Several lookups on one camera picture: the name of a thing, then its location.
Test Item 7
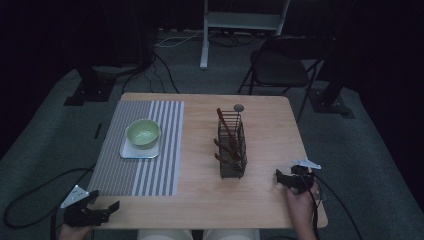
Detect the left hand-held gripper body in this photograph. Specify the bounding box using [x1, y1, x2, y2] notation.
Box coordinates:
[60, 184, 104, 228]

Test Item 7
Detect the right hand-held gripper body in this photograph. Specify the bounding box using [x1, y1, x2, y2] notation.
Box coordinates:
[289, 157, 323, 195]

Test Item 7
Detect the person's left hand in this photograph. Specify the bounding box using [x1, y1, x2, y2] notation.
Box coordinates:
[57, 223, 95, 240]

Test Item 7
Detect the person's right hand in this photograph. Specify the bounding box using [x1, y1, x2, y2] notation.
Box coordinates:
[285, 181, 320, 218]

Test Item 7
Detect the grey striped placemat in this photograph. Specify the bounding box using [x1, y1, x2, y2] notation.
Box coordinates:
[87, 100, 185, 197]

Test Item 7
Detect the person's left leg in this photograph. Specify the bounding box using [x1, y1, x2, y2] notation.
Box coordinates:
[136, 228, 194, 240]

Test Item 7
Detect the white square plate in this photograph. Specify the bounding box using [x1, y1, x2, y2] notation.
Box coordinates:
[119, 128, 162, 160]

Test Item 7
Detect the long brown wooden utensil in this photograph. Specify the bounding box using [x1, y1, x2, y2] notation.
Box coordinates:
[216, 107, 242, 158]

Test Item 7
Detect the black stand base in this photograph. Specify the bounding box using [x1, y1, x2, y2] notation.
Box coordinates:
[62, 64, 117, 107]
[307, 81, 356, 120]

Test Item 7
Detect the metal spoon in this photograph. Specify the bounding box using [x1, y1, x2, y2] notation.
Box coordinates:
[232, 103, 246, 134]

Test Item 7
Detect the green bowl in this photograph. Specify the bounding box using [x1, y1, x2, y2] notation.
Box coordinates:
[126, 118, 162, 150]

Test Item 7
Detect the black folding chair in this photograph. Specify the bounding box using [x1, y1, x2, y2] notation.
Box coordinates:
[236, 35, 327, 123]

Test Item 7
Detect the white metal stand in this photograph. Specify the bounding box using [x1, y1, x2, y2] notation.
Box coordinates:
[198, 0, 292, 71]

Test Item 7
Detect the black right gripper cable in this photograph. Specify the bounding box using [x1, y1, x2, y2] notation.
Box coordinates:
[298, 168, 365, 240]

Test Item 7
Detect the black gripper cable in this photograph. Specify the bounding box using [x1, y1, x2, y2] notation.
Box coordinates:
[298, 168, 365, 240]
[2, 165, 98, 240]

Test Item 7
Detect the dark wire cutlery holder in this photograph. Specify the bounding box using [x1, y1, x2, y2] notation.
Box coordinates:
[217, 111, 249, 180]

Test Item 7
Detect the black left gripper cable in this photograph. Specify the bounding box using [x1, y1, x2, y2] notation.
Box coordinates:
[2, 165, 98, 240]

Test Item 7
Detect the black floor cable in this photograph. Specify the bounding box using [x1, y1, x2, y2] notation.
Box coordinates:
[120, 52, 181, 95]

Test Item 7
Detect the white floor cable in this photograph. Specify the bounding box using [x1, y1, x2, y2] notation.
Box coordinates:
[154, 29, 205, 48]

